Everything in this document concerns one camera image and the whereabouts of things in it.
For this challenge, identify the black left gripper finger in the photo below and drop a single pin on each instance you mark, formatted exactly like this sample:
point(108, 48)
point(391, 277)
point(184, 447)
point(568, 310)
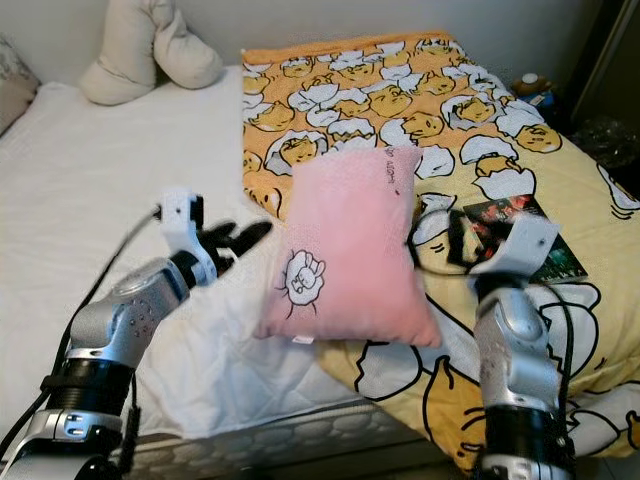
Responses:
point(252, 239)
point(226, 230)

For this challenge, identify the dark book with red print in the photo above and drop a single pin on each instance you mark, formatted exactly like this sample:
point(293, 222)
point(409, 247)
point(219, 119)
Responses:
point(500, 215)

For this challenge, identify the pink pillow with fist print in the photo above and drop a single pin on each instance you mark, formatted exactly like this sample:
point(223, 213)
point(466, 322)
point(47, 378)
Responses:
point(350, 250)

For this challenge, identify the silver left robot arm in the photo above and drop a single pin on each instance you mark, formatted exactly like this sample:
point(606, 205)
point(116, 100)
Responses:
point(130, 310)

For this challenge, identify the white quilted mattress pad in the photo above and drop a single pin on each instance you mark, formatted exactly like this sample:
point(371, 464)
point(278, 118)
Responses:
point(100, 220)

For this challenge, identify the yellow orange cartoon egg blanket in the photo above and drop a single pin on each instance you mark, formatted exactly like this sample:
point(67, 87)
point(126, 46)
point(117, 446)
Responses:
point(380, 100)

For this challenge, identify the dark wardrobe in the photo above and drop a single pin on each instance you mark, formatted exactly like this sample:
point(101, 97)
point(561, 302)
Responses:
point(610, 60)

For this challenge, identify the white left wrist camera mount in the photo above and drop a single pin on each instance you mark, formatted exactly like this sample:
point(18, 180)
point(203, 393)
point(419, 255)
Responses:
point(180, 210)

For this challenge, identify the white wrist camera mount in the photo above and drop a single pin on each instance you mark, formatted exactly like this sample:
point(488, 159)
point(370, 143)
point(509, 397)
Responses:
point(525, 240)
point(180, 210)

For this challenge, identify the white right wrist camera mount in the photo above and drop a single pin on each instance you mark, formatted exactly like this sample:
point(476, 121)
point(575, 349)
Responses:
point(525, 240)

